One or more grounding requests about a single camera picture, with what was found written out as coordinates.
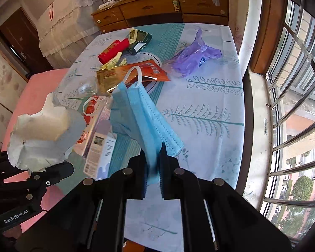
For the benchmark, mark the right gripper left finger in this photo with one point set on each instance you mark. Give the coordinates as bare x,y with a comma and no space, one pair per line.
138,177

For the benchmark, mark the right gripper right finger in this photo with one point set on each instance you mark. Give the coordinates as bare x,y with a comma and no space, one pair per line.
167,166

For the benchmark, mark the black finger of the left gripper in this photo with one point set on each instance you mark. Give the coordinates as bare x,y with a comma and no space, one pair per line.
53,175

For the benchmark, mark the beige paper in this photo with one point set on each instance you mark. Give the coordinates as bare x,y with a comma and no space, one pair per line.
44,139

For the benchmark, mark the blue face mask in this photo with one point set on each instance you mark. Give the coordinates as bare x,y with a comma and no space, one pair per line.
134,114

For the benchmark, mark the strawberry milk carton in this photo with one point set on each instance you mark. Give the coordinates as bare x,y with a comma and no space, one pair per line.
92,108

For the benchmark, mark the clear plastic cup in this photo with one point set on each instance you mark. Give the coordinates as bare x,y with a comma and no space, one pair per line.
76,88

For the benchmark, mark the red paper envelope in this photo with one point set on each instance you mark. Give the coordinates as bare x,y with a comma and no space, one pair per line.
112,50

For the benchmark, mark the small purple white box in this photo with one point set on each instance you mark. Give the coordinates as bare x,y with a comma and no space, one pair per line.
100,151

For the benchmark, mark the pink bed sheet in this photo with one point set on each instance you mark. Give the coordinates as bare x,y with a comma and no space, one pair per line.
31,101

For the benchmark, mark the orange gold foil bag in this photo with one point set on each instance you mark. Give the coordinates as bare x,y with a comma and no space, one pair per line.
150,70

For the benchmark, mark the teal patterned tablecloth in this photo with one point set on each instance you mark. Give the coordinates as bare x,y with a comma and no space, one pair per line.
207,111

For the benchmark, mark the crumpled yellow wrapper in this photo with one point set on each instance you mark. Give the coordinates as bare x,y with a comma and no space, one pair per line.
114,62

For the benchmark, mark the purple plastic bag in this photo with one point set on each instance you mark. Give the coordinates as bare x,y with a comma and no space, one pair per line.
191,58

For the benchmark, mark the metal window grille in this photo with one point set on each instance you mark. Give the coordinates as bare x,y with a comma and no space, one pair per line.
289,201

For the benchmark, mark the dark wooden door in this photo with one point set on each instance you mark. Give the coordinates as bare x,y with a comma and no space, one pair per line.
20,38

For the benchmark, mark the white lace cloth cover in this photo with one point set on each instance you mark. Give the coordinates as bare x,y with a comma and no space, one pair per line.
65,29

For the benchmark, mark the wooden dresser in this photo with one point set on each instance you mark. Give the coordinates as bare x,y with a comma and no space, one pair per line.
132,13

